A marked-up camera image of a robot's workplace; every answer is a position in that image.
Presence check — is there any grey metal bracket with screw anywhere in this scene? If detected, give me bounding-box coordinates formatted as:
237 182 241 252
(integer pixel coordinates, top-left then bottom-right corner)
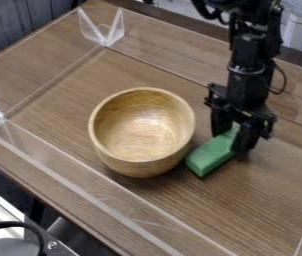
22 216 78 256

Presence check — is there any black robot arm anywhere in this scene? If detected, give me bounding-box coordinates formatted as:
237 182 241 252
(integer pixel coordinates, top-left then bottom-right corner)
190 0 283 153

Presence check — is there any green rectangular block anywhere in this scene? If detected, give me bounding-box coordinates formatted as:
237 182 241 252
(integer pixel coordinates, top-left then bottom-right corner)
184 126 239 177

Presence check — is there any brown wooden bowl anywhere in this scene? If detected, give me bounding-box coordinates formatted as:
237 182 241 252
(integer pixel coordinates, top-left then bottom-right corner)
88 87 194 178

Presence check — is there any clear acrylic corner bracket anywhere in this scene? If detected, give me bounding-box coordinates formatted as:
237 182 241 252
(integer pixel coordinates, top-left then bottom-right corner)
76 8 125 47

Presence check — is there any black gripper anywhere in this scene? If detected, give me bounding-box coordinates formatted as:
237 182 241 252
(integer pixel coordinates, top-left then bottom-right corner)
204 83 277 153

